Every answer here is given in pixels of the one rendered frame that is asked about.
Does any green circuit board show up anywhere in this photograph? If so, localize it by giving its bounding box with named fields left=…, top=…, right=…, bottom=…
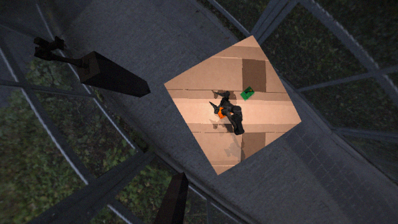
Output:
left=240, top=86, right=255, bottom=100

